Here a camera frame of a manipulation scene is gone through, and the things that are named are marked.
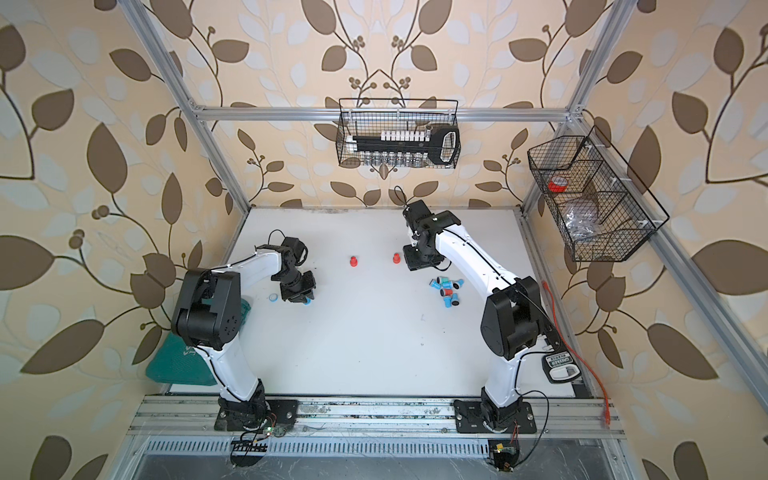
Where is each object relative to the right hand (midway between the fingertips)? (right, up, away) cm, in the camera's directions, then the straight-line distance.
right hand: (417, 263), depth 88 cm
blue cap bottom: (-35, -13, +7) cm, 37 cm away
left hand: (-35, -10, +7) cm, 37 cm away
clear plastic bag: (+37, +11, -18) cm, 43 cm away
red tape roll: (+38, +22, -7) cm, 44 cm away
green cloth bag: (-66, -26, -8) cm, 71 cm away
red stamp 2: (-6, 0, +17) cm, 18 cm away
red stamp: (-21, -1, +16) cm, 27 cm away
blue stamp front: (+11, -13, +6) cm, 18 cm away
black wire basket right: (+45, +14, -15) cm, 49 cm away
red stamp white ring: (+10, -10, +8) cm, 16 cm away
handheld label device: (+39, -28, -6) cm, 49 cm away
